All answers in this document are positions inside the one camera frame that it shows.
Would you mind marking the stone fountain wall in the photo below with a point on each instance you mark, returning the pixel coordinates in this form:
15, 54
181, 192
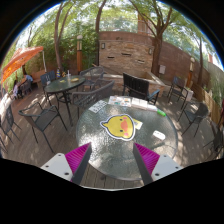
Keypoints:
125, 56

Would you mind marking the green marker pen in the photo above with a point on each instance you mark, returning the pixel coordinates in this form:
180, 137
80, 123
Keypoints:
160, 112

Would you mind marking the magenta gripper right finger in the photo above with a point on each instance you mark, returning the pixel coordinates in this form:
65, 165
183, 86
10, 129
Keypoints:
153, 166

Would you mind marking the round glass patio table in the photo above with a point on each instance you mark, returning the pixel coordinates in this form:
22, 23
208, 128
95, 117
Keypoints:
114, 157

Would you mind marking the dark round patio table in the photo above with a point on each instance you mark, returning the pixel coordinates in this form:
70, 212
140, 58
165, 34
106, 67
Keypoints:
63, 85

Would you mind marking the white printed paper sheet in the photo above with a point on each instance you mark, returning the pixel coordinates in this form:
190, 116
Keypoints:
97, 106

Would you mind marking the yellow card under pad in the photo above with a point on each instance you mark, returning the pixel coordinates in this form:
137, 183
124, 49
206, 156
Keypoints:
138, 124

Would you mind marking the grey mesh chair left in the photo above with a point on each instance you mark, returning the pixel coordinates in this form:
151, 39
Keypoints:
42, 120

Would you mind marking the dark chair right back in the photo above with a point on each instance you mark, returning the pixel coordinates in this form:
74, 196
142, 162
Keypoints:
178, 89

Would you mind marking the black slatted bench chair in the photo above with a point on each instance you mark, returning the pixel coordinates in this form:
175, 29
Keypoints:
138, 88

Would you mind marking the wooden lamp post left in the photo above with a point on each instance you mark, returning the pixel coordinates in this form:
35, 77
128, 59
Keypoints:
79, 53

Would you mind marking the dark chair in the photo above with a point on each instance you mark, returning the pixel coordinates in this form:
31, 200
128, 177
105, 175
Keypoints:
6, 125
178, 89

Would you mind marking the white stacked booklets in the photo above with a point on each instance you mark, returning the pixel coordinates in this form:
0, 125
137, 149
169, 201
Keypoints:
142, 104

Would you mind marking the orange patio umbrella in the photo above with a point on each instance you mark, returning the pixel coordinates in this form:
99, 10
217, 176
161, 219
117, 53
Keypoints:
20, 57

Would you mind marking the colourful open booklet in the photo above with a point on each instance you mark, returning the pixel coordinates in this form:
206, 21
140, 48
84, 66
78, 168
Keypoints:
121, 101

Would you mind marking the grey mesh chair behind table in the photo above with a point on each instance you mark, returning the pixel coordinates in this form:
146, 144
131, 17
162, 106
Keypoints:
91, 75

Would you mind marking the grey mesh chair near table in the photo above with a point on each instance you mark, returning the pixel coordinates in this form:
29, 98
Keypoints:
100, 90

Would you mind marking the dark chair far left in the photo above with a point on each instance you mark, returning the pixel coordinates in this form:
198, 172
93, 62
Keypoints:
6, 125

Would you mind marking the dark chair right foreground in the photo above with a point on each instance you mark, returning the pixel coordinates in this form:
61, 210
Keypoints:
195, 112

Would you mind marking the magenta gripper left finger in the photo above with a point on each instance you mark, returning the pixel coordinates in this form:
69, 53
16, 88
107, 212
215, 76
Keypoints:
70, 166

